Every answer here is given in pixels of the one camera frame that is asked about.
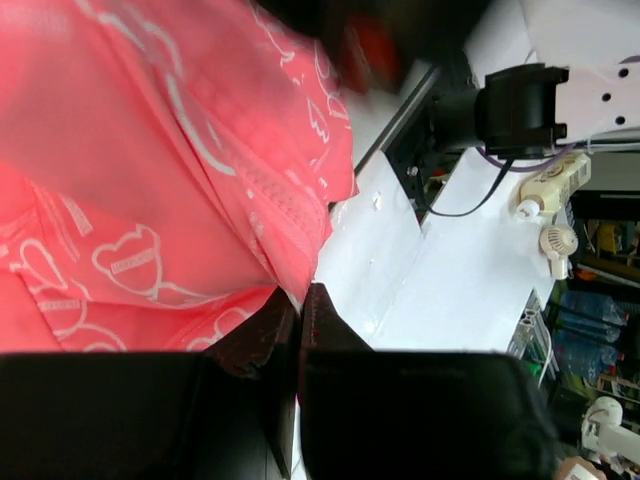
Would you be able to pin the pink hooded kids jacket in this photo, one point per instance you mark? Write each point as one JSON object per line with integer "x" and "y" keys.
{"x": 165, "y": 167}

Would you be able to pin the blue water bottle pack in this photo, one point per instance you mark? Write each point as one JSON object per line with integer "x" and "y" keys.
{"x": 586, "y": 333}

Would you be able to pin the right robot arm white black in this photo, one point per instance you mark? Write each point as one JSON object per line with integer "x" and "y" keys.
{"x": 557, "y": 75}

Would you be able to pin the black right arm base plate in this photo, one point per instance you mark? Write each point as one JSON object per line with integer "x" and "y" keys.
{"x": 414, "y": 160}

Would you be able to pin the white robot figure background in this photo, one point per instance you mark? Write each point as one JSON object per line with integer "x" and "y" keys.
{"x": 602, "y": 431}

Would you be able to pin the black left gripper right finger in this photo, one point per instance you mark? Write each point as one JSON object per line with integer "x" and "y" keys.
{"x": 367, "y": 414}

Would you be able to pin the small white handheld fan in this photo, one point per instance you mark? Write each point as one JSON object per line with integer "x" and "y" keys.
{"x": 558, "y": 242}

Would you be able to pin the cream plastic bottle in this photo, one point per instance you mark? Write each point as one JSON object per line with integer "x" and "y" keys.
{"x": 546, "y": 193}

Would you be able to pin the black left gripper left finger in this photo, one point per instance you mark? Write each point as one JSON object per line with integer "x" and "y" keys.
{"x": 223, "y": 413}

